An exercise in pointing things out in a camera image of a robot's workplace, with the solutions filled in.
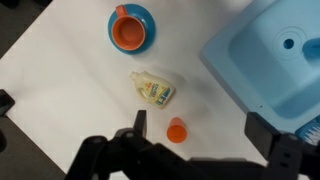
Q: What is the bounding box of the blue toy scrub brush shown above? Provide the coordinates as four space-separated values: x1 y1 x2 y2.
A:
294 114 320 146

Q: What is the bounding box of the blue toy saucer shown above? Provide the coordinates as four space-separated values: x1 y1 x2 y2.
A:
107 3 157 55

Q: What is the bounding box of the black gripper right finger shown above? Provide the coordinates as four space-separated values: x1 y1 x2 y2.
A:
245 111 320 180

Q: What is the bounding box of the orange toy mug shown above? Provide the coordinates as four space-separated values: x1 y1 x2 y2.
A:
110 4 147 52

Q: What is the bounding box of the blue toy sink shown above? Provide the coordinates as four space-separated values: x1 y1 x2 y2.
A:
199 0 320 134

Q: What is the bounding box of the blue toy cup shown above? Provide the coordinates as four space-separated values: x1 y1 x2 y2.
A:
301 37 320 60

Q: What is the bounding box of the cream toy cleanser bottle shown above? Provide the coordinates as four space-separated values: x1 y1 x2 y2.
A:
129 70 176 109

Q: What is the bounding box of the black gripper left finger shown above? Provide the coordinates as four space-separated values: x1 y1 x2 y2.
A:
64 109 201 180

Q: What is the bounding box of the small orange toy cup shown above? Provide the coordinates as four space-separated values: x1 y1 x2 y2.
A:
166 116 188 144

